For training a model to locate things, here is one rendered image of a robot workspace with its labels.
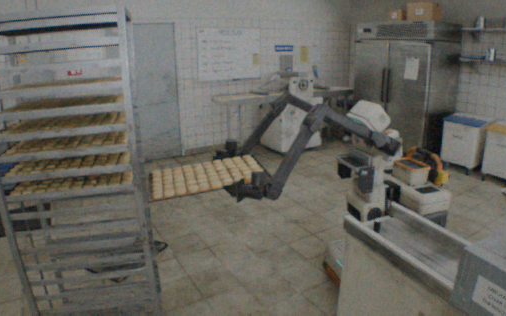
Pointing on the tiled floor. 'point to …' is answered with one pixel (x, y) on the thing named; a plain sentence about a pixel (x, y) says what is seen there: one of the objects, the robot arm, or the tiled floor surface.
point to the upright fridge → (426, 109)
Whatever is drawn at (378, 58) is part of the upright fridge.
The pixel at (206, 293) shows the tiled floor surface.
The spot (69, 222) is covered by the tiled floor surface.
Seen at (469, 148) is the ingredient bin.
